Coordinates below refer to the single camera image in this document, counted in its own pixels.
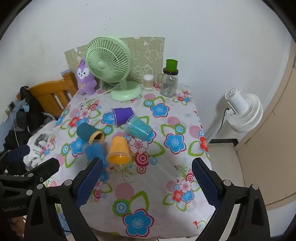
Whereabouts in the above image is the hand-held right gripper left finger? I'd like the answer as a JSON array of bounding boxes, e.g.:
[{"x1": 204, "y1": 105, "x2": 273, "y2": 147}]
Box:
[{"x1": 23, "y1": 157, "x2": 104, "y2": 241}]

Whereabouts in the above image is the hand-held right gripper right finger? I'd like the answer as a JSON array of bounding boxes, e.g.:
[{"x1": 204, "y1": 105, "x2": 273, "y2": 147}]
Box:
[{"x1": 191, "y1": 158, "x2": 271, "y2": 241}]

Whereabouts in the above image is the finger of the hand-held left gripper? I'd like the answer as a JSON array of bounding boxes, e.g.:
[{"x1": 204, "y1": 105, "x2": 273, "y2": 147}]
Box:
[
  {"x1": 21, "y1": 158, "x2": 60, "y2": 186},
  {"x1": 0, "y1": 144, "x2": 31, "y2": 168}
]

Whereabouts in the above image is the clear blue plastic cup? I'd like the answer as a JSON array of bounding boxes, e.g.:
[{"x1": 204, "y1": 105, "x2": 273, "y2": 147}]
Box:
[{"x1": 84, "y1": 141, "x2": 109, "y2": 169}]

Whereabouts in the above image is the orange plastic cup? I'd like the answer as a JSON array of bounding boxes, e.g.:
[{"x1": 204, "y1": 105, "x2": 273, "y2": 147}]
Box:
[{"x1": 106, "y1": 136, "x2": 132, "y2": 165}]

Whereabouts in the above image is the dark teal plastic cup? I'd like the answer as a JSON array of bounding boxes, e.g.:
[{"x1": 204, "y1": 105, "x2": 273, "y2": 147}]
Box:
[{"x1": 76, "y1": 122, "x2": 105, "y2": 143}]

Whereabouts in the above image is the clear teal glitter cup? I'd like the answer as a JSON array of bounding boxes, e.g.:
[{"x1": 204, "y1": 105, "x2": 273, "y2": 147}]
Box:
[{"x1": 125, "y1": 115, "x2": 153, "y2": 141}]

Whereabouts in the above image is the purple plastic cup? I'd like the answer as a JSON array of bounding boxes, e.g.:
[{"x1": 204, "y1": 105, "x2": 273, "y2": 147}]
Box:
[{"x1": 111, "y1": 107, "x2": 134, "y2": 127}]

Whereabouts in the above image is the white printed shirt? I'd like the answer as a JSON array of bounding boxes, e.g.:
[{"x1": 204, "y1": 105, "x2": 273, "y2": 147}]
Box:
[{"x1": 23, "y1": 120, "x2": 61, "y2": 169}]

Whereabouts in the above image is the dark clothes pile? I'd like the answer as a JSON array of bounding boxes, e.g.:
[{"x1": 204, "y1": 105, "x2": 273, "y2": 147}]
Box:
[{"x1": 3, "y1": 86, "x2": 57, "y2": 173}]

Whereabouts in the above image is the floral tablecloth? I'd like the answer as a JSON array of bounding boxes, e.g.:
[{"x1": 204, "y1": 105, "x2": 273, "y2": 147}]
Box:
[{"x1": 43, "y1": 85, "x2": 212, "y2": 238}]

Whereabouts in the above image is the wooden chair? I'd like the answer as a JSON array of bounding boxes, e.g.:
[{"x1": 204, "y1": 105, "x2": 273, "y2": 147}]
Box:
[{"x1": 29, "y1": 71, "x2": 78, "y2": 120}]

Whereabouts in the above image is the beige cabinet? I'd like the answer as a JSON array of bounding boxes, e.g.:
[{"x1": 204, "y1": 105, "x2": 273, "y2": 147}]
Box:
[{"x1": 236, "y1": 46, "x2": 296, "y2": 207}]

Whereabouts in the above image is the white floor fan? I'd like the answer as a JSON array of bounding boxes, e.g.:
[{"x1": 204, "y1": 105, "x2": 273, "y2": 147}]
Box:
[{"x1": 225, "y1": 88, "x2": 263, "y2": 133}]

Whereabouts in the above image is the purple plush toy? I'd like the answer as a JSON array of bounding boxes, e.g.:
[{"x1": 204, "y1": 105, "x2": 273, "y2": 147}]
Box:
[{"x1": 76, "y1": 56, "x2": 97, "y2": 95}]

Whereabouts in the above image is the glass jar with black lid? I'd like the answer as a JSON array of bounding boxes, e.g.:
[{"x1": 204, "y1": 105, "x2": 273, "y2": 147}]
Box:
[{"x1": 157, "y1": 67, "x2": 180, "y2": 97}]

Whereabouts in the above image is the cotton swab container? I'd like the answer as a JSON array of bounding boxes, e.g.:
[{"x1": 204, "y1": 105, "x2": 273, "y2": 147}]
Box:
[{"x1": 143, "y1": 74, "x2": 154, "y2": 91}]

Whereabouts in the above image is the green desk fan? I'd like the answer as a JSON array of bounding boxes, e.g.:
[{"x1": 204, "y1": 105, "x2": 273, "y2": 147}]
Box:
[{"x1": 85, "y1": 35, "x2": 143, "y2": 102}]

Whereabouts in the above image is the wall socket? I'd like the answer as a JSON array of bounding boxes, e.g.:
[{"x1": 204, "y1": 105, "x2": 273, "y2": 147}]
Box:
[{"x1": 6, "y1": 101, "x2": 16, "y2": 116}]

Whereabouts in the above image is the black fan cable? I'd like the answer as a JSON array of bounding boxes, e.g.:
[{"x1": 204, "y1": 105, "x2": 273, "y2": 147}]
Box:
[{"x1": 211, "y1": 108, "x2": 230, "y2": 139}]

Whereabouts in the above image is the white fan cable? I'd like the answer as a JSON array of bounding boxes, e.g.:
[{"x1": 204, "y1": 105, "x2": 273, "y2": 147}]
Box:
[{"x1": 85, "y1": 85, "x2": 121, "y2": 102}]

